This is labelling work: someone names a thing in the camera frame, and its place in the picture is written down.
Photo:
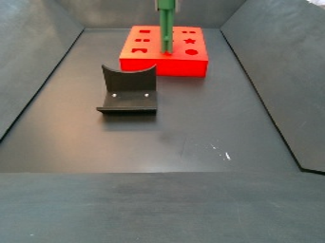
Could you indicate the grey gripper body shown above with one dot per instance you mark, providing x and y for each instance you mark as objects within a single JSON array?
[{"x": 178, "y": 3}]

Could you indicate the red shape sorter block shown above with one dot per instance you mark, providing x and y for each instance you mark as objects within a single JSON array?
[{"x": 186, "y": 62}]

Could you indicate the green three prong peg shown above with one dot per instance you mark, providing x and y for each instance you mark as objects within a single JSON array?
[{"x": 166, "y": 29}]

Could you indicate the black curved holder bracket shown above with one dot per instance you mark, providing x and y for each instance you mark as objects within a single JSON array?
[{"x": 131, "y": 91}]

